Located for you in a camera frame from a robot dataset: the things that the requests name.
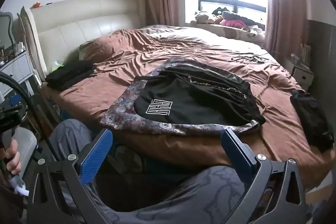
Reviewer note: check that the white bedside cabinet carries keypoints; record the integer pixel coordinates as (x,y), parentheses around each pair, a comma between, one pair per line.
(302,79)

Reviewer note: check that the mirror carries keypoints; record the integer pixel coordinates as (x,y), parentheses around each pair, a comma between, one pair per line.
(5,27)

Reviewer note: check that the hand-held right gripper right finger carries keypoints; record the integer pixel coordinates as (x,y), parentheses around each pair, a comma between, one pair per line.
(237,150)

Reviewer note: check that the beige pillow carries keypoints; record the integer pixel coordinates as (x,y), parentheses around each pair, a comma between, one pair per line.
(85,48)

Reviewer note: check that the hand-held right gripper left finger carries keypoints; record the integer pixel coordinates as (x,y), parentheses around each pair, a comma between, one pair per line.
(97,155)

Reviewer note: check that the pink plush toy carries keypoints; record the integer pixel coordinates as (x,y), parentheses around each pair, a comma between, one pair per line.
(232,23)

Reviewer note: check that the beige duvet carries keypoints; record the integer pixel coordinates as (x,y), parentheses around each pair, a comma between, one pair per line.
(189,35)

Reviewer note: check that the white dresser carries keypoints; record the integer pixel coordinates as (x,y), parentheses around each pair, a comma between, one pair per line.
(15,69)

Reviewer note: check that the pile of black clothes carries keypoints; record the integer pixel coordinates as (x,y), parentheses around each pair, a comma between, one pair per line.
(311,119)

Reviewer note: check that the beige plush toy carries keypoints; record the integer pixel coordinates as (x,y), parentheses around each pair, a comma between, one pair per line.
(203,17)

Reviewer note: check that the black plush toy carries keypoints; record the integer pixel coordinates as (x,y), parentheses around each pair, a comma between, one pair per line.
(228,14)

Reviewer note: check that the stack of folded black clothes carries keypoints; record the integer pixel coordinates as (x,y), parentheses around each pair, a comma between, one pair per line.
(69,74)

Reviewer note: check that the patterned window seat cushion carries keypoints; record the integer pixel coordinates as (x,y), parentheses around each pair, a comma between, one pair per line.
(244,34)

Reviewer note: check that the person's left hand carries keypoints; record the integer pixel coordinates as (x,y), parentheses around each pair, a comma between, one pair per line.
(13,158)

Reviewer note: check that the plastic packet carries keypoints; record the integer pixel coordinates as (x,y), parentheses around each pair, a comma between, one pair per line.
(59,65)

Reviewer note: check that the small orange item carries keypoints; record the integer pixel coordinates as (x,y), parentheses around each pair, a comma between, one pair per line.
(35,5)

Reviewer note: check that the brown bed sheet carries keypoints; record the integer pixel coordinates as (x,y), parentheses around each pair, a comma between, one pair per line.
(147,56)

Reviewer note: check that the cream padded headboard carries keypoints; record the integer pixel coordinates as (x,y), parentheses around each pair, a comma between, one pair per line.
(78,22)

